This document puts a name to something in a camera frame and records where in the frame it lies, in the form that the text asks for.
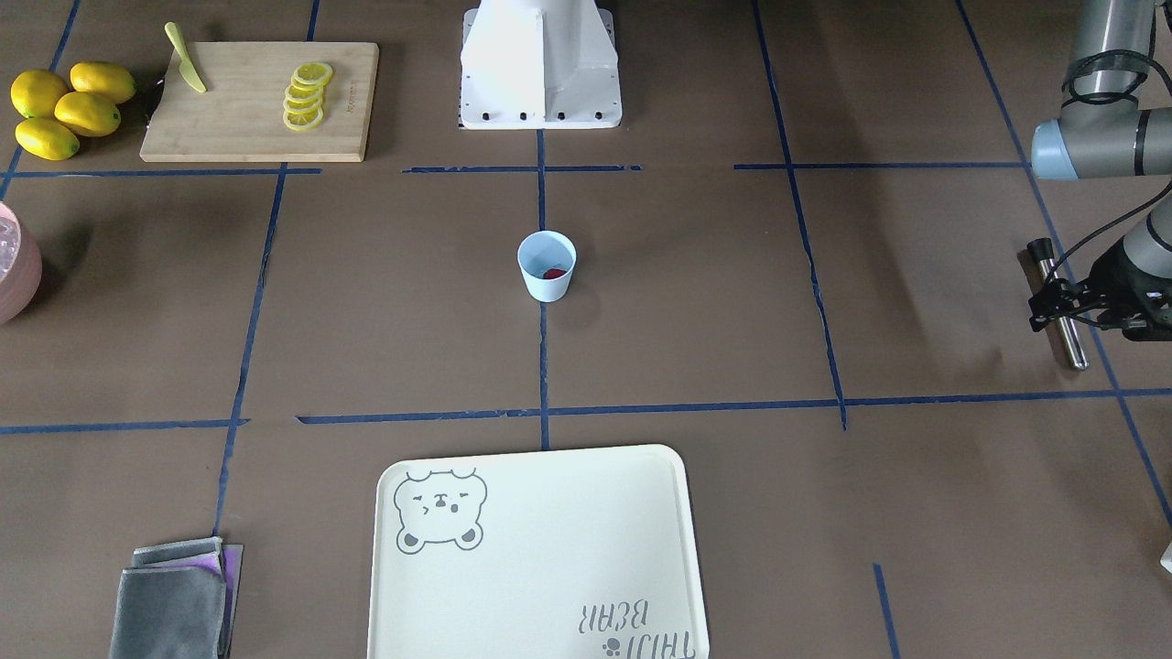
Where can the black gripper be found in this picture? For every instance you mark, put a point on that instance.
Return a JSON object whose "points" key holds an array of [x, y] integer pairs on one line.
{"points": [[1123, 275]]}

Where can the steel muddler with black tip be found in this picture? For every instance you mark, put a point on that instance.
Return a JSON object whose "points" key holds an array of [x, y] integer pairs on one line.
{"points": [[1050, 306]]}

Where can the light blue plastic cup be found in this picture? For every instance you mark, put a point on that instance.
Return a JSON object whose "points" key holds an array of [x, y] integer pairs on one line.
{"points": [[546, 260]]}

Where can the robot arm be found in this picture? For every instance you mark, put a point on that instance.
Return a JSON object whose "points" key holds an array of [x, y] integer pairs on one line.
{"points": [[1102, 131]]}

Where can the pink bowl of ice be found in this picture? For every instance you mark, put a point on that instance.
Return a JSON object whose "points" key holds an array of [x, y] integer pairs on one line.
{"points": [[21, 270]]}

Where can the cream bear serving tray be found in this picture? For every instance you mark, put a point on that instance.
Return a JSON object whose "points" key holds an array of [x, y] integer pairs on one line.
{"points": [[575, 553]]}

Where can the lemon slices stack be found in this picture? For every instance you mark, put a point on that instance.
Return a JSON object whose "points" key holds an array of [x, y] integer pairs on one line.
{"points": [[303, 106]]}

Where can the wooden cutting board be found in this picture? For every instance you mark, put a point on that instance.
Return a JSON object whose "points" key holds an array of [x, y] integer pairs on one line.
{"points": [[239, 117]]}

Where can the yellow-green plastic knife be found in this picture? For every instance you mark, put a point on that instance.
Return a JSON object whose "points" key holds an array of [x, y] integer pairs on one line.
{"points": [[187, 68]]}

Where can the grey folded cloth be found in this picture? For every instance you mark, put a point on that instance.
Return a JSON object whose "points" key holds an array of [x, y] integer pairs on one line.
{"points": [[178, 600]]}

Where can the yellow lemon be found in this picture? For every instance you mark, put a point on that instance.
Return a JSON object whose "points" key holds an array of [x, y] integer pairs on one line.
{"points": [[47, 139], [107, 79], [35, 93], [88, 114]]}

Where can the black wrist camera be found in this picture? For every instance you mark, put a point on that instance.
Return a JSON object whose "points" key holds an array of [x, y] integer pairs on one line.
{"points": [[1139, 317]]}

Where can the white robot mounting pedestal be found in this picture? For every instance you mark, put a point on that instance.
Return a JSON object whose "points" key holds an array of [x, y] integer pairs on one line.
{"points": [[539, 65]]}

